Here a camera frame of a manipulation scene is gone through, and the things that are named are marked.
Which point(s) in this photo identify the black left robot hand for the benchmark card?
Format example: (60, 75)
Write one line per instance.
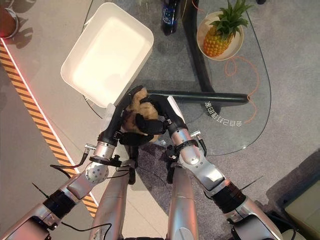
(113, 125)

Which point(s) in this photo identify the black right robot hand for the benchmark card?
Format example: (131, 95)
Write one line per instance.
(175, 112)

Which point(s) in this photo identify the brown cloth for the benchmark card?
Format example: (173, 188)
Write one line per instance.
(145, 110)

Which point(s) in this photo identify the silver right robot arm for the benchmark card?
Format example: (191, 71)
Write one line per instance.
(207, 172)

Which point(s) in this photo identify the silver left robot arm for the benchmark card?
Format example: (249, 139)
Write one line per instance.
(75, 185)

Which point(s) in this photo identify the white rectangular plastic basket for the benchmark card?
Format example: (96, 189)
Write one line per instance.
(107, 55)

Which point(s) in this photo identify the black table base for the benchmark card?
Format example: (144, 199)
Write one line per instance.
(200, 96)

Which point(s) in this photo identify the silver left robot leg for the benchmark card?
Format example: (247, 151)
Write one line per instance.
(112, 200)

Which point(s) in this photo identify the silver robot leg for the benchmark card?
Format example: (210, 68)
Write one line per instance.
(112, 200)
(181, 200)

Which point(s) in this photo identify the yellow pineapple with green crown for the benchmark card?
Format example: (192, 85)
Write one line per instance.
(216, 41)

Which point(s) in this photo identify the silver right robot leg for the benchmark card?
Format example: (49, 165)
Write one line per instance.
(181, 200)

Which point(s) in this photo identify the beige round bowl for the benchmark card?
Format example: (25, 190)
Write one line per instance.
(235, 47)

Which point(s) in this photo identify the dark bottle with blue label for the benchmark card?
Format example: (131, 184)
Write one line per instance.
(170, 17)

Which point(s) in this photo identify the round metal rimmed stool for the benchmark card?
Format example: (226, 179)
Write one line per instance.
(7, 22)

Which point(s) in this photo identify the beige box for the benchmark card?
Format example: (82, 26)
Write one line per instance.
(305, 215)

